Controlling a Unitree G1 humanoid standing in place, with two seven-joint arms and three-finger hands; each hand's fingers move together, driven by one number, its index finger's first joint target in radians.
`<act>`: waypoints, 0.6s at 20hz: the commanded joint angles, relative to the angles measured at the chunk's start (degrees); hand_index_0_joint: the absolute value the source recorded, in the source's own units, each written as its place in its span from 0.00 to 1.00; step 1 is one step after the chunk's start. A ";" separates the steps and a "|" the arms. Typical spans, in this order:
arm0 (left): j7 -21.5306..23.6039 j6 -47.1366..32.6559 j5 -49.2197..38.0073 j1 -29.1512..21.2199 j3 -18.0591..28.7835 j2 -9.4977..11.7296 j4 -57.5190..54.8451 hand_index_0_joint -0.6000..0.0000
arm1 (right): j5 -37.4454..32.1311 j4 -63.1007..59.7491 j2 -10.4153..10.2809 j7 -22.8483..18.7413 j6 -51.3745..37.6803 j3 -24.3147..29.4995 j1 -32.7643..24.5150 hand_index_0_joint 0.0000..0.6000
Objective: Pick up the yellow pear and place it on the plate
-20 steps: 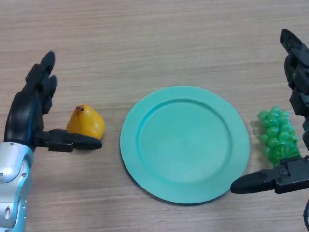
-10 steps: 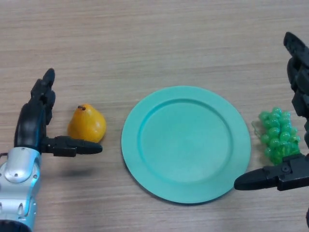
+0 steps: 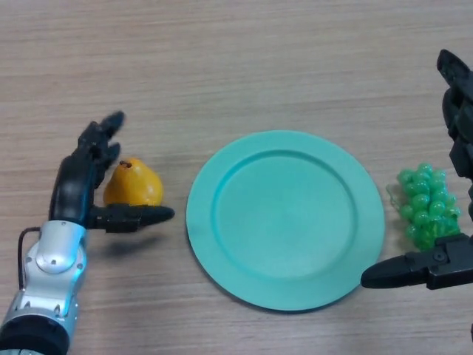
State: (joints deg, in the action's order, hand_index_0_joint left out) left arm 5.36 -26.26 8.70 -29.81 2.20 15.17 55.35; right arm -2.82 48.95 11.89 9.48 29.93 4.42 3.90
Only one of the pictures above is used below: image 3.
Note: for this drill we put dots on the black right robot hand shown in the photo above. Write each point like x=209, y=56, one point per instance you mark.
x=451, y=266

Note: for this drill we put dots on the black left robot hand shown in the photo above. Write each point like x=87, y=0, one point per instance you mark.
x=70, y=185

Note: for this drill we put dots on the yellow pear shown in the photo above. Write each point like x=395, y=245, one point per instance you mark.
x=136, y=181

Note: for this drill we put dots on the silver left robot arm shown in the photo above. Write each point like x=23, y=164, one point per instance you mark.
x=51, y=266

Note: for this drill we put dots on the teal green round plate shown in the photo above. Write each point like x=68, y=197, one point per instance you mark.
x=284, y=222

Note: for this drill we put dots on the green grape bunch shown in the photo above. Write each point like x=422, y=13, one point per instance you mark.
x=421, y=207

